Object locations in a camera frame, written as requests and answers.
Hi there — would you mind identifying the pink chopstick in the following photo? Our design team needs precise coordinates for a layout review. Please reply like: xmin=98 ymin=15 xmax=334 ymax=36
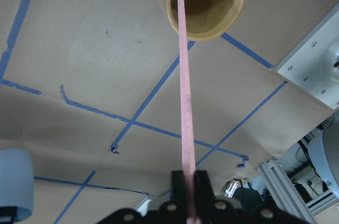
xmin=177 ymin=0 xmax=200 ymax=223

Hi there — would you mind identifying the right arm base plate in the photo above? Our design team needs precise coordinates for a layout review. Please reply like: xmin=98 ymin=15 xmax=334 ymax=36
xmin=274 ymin=5 xmax=338 ymax=110

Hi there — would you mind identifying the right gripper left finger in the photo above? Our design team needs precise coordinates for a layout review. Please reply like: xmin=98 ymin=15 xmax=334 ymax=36
xmin=171 ymin=171 xmax=188 ymax=208

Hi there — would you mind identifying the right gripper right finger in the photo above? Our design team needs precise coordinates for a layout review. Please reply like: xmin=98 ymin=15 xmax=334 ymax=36
xmin=194 ymin=170 xmax=215 ymax=208

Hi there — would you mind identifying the blue plastic cup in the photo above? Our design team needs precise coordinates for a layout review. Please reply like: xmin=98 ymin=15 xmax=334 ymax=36
xmin=1 ymin=148 xmax=34 ymax=223

